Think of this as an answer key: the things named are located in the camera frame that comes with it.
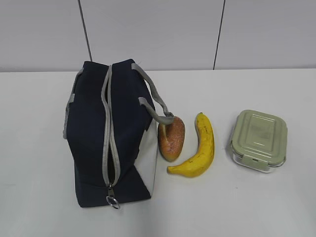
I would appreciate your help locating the brown bread roll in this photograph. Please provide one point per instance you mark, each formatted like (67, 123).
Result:
(171, 139)

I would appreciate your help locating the navy blue lunch bag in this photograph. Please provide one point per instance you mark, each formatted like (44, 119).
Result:
(111, 127)

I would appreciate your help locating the yellow banana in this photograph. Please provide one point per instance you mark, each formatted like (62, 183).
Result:
(202, 160)

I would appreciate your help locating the green lidded glass container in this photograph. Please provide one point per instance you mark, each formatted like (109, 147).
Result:
(258, 141)

